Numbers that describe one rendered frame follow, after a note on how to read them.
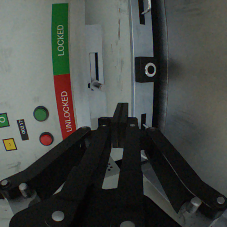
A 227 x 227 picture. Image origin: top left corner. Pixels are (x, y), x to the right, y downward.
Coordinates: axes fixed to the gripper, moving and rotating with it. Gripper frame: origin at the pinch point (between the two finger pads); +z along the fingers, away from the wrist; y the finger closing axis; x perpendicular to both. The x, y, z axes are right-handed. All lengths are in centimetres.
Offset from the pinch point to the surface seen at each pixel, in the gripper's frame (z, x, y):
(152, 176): 13.6, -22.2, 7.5
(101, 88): 9.7, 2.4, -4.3
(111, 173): 5.0, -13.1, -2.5
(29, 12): 7.9, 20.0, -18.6
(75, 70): 8.9, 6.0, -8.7
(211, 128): 7.0, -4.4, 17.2
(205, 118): 8.8, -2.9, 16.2
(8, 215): -6.0, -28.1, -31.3
